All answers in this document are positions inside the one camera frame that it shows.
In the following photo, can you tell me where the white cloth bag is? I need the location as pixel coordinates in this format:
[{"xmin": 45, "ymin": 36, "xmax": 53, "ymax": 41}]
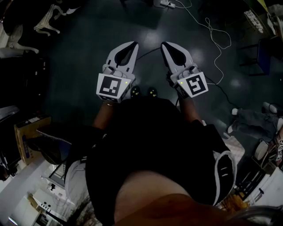
[{"xmin": 64, "ymin": 160, "xmax": 89, "ymax": 199}]

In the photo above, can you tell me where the large black case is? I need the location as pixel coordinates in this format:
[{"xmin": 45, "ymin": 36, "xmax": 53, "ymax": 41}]
[{"xmin": 0, "ymin": 55, "xmax": 50, "ymax": 106}]

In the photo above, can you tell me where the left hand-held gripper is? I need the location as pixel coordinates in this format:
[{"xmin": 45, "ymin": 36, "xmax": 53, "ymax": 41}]
[{"xmin": 96, "ymin": 41, "xmax": 139, "ymax": 104}]

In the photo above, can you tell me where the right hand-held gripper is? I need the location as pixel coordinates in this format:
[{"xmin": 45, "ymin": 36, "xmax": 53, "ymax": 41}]
[{"xmin": 161, "ymin": 41, "xmax": 209, "ymax": 99}]

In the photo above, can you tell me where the blue chair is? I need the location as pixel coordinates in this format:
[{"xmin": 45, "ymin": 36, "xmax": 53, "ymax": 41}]
[{"xmin": 240, "ymin": 36, "xmax": 283, "ymax": 77}]

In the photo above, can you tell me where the person's chest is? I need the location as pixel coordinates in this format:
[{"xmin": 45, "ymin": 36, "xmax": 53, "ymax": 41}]
[{"xmin": 114, "ymin": 170, "xmax": 250, "ymax": 226}]

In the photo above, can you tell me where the person's black clothing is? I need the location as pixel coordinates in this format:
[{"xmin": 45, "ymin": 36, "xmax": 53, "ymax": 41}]
[{"xmin": 85, "ymin": 97, "xmax": 235, "ymax": 226}]

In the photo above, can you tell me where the long white cable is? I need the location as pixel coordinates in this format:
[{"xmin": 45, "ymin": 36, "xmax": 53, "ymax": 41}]
[{"xmin": 176, "ymin": 0, "xmax": 232, "ymax": 86}]

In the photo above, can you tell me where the white mesh panel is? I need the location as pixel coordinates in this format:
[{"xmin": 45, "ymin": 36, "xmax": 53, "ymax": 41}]
[{"xmin": 244, "ymin": 10, "xmax": 265, "ymax": 34}]

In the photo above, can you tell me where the person's left black slipper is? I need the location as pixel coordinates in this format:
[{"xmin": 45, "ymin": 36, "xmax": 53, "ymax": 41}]
[{"xmin": 130, "ymin": 85, "xmax": 141, "ymax": 99}]

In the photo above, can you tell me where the white round appliance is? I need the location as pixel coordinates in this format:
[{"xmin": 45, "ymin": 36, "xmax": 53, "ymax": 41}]
[{"xmin": 254, "ymin": 140, "xmax": 269, "ymax": 161}]

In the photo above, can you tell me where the white ornate furniture leg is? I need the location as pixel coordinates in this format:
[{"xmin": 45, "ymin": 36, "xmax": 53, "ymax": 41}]
[
  {"xmin": 0, "ymin": 23, "xmax": 40, "ymax": 58},
  {"xmin": 33, "ymin": 4, "xmax": 67, "ymax": 37}
]

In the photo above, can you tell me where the cardboard box with blue label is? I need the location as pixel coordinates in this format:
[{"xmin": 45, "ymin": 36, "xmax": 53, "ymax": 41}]
[{"xmin": 14, "ymin": 114, "xmax": 53, "ymax": 166}]

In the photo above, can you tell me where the white power strip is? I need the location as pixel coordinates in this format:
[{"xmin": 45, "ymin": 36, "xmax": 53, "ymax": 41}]
[{"xmin": 160, "ymin": 0, "xmax": 176, "ymax": 9}]

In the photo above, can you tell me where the white tote bag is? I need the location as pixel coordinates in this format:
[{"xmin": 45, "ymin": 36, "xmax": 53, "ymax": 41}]
[{"xmin": 221, "ymin": 132, "xmax": 245, "ymax": 159}]

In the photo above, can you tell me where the person's left forearm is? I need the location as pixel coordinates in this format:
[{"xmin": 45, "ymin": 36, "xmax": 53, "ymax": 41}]
[{"xmin": 92, "ymin": 100, "xmax": 115, "ymax": 130}]

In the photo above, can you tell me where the person's right forearm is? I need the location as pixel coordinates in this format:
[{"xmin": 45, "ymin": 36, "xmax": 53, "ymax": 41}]
[{"xmin": 178, "ymin": 96, "xmax": 203, "ymax": 124}]

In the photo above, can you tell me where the black zippered bag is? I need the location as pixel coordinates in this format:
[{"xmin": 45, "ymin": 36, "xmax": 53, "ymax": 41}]
[{"xmin": 27, "ymin": 129, "xmax": 73, "ymax": 165}]

